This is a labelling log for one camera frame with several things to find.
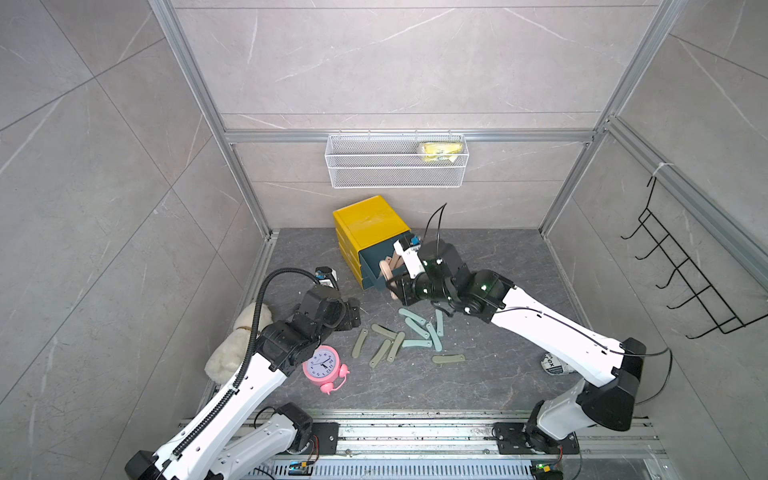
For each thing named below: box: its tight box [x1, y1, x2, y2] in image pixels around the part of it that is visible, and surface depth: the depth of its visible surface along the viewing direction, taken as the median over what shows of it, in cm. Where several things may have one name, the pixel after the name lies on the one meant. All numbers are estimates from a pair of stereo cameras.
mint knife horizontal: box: [402, 340, 433, 348], surface depth 91 cm
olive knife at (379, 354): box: [369, 339, 391, 369], surface depth 89 cm
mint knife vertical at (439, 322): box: [435, 309, 444, 337], surface depth 95 cm
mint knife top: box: [398, 308, 427, 325], surface depth 97 cm
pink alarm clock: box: [302, 345, 350, 395], surface depth 85 cm
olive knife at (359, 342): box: [352, 328, 368, 359], surface depth 92 cm
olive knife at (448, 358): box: [432, 354, 466, 363], surface depth 88 cm
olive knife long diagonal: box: [387, 332, 405, 362], surface depth 90 cm
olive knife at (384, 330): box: [371, 323, 397, 338], surface depth 95 cm
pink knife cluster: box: [379, 260, 393, 281], surface depth 71 cm
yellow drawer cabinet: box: [332, 195, 411, 289], surface depth 96 cm
